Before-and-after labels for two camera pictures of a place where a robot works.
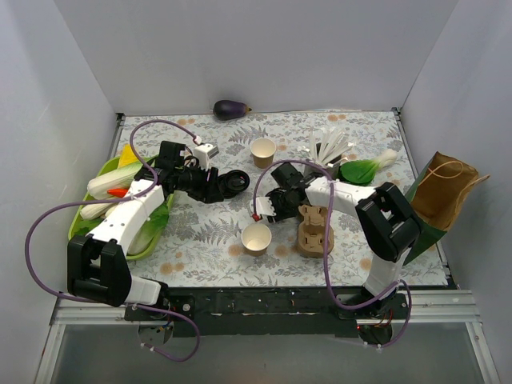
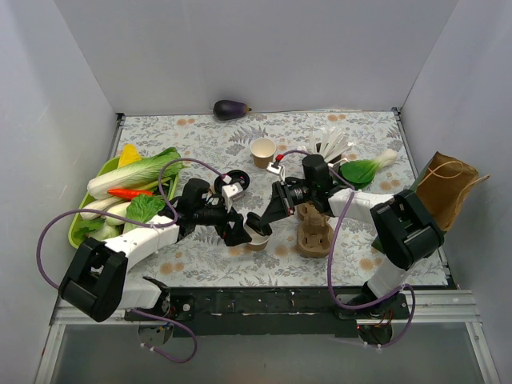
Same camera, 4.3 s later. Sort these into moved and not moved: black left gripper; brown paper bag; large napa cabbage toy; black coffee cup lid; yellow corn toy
Moved: black coffee cup lid; black left gripper
Not moved: brown paper bag; yellow corn toy; large napa cabbage toy
